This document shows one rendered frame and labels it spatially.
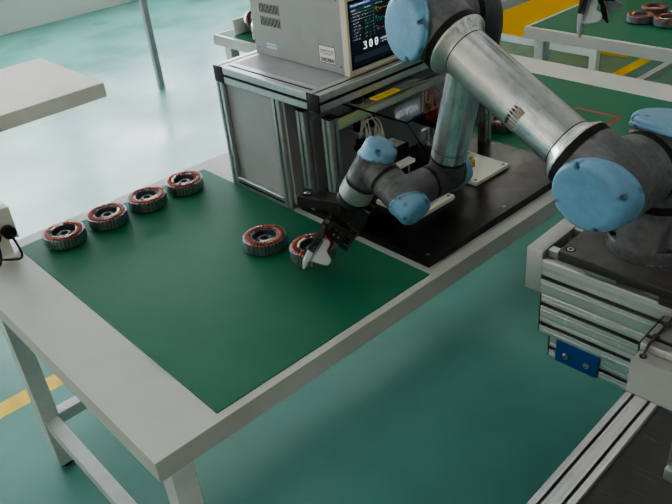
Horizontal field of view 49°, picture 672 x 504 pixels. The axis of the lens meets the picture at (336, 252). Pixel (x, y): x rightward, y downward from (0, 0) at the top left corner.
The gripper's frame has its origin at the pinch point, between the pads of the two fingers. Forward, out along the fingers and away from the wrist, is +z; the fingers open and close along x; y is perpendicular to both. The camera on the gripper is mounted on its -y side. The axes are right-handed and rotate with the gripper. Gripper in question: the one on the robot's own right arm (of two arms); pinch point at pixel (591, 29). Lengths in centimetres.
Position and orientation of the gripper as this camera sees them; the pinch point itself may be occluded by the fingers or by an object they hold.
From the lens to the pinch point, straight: 208.7
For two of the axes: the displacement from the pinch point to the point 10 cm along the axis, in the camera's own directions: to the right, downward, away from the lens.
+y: 7.1, 3.2, -6.3
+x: 7.0, -4.3, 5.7
